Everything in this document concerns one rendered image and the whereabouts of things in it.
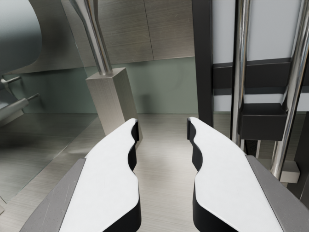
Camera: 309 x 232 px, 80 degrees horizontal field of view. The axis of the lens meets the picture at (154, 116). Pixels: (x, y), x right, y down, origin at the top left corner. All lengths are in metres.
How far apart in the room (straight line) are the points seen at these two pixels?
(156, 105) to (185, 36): 0.30
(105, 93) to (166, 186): 0.31
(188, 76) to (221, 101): 0.46
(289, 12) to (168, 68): 0.53
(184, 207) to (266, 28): 0.39
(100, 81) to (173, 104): 0.37
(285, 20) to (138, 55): 0.57
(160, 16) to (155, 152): 0.46
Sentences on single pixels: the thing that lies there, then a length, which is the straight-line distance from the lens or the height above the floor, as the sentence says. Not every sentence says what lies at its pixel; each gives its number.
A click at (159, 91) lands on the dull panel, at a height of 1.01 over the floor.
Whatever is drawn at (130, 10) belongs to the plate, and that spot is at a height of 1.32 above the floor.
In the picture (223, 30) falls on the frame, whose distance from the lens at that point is 0.26.
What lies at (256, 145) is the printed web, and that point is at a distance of 0.47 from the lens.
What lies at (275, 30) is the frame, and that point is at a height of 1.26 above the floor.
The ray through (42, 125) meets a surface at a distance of 0.74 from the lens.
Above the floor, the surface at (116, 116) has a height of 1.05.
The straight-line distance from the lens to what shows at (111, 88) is 0.53.
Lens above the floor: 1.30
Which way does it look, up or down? 29 degrees down
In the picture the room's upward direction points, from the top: 11 degrees counter-clockwise
